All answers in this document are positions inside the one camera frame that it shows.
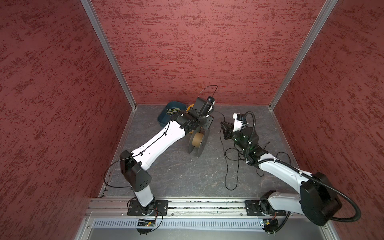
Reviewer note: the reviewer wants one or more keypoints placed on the right aluminium corner post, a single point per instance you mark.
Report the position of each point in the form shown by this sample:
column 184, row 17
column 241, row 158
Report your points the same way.
column 318, row 24

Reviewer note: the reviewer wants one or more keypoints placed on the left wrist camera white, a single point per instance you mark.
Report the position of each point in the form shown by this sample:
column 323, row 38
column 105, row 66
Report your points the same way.
column 210, row 105

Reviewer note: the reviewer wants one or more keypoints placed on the aluminium front rail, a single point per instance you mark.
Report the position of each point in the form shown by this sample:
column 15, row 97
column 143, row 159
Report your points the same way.
column 222, row 207

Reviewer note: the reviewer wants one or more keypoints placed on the white vented cable duct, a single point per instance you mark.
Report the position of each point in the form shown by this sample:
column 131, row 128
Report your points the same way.
column 253, row 225

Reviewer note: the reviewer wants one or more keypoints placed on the yellow plastic bin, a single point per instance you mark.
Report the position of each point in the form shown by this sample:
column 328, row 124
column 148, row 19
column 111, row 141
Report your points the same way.
column 189, row 107

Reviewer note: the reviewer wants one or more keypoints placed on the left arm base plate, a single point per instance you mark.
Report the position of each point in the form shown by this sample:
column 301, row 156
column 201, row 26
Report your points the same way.
column 156, row 207

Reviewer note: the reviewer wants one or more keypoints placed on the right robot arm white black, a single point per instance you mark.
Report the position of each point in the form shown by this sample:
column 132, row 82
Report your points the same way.
column 313, row 197

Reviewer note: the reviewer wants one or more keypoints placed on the left aluminium corner post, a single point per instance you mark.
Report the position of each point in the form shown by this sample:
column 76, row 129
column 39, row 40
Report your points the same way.
column 97, row 26

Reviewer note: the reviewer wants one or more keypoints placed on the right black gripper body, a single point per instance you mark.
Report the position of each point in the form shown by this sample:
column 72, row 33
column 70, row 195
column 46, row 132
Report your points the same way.
column 236, row 136

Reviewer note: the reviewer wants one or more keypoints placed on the aluminium corner post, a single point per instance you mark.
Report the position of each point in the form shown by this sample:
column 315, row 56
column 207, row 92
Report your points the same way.
column 97, row 26
column 318, row 24

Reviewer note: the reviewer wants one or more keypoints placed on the teal plastic bin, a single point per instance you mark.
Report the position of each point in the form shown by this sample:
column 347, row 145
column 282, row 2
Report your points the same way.
column 170, row 109

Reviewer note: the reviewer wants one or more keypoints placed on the grey cable spool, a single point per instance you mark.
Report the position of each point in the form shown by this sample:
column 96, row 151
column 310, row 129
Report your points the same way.
column 200, row 136

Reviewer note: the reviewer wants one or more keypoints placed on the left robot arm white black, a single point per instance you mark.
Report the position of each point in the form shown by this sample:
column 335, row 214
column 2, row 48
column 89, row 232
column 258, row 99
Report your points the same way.
column 134, row 165

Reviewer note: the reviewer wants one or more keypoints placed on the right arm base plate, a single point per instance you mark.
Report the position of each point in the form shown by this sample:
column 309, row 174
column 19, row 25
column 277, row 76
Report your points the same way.
column 257, row 208

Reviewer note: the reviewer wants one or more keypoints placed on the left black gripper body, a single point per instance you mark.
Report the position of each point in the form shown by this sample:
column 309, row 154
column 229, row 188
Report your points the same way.
column 202, row 120

